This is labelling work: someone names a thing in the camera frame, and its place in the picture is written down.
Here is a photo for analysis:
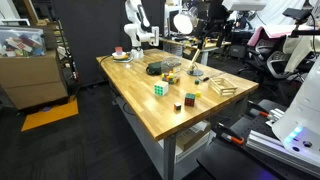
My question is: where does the clear container of coloured blocks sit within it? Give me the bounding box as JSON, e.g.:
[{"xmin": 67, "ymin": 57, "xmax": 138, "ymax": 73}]
[{"xmin": 161, "ymin": 56, "xmax": 183, "ymax": 85}]

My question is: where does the orange floor mat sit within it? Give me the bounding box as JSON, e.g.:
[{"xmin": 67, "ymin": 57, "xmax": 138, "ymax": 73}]
[{"xmin": 20, "ymin": 98, "xmax": 80, "ymax": 133}]

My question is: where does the flat cardboard box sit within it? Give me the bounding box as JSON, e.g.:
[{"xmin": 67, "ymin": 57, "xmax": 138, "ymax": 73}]
[{"xmin": 174, "ymin": 120, "xmax": 213, "ymax": 153}]

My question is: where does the black office chair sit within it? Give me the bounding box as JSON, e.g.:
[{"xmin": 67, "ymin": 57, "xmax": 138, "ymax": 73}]
[{"xmin": 244, "ymin": 34, "xmax": 301, "ymax": 81}]

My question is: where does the white bowl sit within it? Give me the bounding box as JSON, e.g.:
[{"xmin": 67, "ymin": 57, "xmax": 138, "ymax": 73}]
[{"xmin": 112, "ymin": 51, "xmax": 128, "ymax": 60}]

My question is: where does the black camera on stand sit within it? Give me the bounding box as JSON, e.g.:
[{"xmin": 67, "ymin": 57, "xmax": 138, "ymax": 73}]
[{"xmin": 282, "ymin": 7, "xmax": 320, "ymax": 38}]

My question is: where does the black bodied Rubik's cube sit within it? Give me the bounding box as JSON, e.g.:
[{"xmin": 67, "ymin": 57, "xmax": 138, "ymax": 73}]
[{"xmin": 184, "ymin": 92, "xmax": 197, "ymax": 108}]

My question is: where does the beige fabric cover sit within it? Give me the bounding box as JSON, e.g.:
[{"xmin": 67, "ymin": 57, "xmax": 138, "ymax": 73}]
[{"xmin": 283, "ymin": 34, "xmax": 320, "ymax": 74}]

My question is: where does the white bodied Rubik's cube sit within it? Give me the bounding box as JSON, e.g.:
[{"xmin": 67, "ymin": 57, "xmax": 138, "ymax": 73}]
[{"xmin": 153, "ymin": 80, "xmax": 170, "ymax": 98}]

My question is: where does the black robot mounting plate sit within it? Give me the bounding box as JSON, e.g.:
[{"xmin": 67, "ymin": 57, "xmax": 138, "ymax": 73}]
[{"xmin": 196, "ymin": 99, "xmax": 320, "ymax": 180}]

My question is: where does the wooden slat crate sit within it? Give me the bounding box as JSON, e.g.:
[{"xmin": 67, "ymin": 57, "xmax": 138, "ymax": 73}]
[{"xmin": 208, "ymin": 77, "xmax": 238, "ymax": 98}]

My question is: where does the aluminium extrusion rail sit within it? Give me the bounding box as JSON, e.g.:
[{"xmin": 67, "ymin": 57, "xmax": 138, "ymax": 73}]
[
  {"xmin": 245, "ymin": 129, "xmax": 320, "ymax": 178},
  {"xmin": 265, "ymin": 107, "xmax": 285, "ymax": 127}
]

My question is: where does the dark green zip pouch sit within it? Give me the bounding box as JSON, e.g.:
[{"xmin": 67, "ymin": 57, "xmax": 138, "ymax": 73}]
[{"xmin": 145, "ymin": 61, "xmax": 164, "ymax": 76}]

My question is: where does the large cardboard box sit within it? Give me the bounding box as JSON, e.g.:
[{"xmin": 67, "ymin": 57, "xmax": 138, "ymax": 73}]
[{"xmin": 0, "ymin": 49, "xmax": 70, "ymax": 111}]

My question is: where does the cluttered storage shelf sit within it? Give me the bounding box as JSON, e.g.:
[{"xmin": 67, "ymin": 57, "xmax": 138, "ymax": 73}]
[{"xmin": 49, "ymin": 19, "xmax": 80, "ymax": 83}]

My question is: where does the grey metal table frame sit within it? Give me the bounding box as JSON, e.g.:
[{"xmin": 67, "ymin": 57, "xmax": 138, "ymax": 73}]
[{"xmin": 113, "ymin": 83, "xmax": 249, "ymax": 180}]

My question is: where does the round white ring light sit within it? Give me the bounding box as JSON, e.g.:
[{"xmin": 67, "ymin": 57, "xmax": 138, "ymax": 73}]
[{"xmin": 173, "ymin": 9, "xmax": 195, "ymax": 35}]

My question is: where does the black power cable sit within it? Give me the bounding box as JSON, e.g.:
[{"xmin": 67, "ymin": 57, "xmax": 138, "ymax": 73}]
[{"xmin": 99, "ymin": 54, "xmax": 115, "ymax": 68}]

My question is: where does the grey lamp cable with switch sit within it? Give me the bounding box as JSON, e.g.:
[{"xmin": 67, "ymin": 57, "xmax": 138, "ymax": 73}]
[{"xmin": 199, "ymin": 71, "xmax": 228, "ymax": 83}]

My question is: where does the clear bin of toys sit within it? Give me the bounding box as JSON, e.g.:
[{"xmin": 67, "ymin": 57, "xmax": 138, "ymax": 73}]
[{"xmin": 0, "ymin": 25, "xmax": 47, "ymax": 58}]

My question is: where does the wooden desk with white legs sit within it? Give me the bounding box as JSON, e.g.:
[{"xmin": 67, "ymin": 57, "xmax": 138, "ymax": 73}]
[{"xmin": 159, "ymin": 35, "xmax": 233, "ymax": 66}]

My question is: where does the orange black bar clamp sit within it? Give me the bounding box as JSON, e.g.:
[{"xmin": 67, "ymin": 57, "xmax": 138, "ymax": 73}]
[
  {"xmin": 248, "ymin": 100, "xmax": 271, "ymax": 118},
  {"xmin": 213, "ymin": 122, "xmax": 246, "ymax": 146}
]

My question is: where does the pink fabric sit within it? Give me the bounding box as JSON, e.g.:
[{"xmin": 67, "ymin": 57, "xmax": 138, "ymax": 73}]
[{"xmin": 247, "ymin": 24, "xmax": 320, "ymax": 48}]

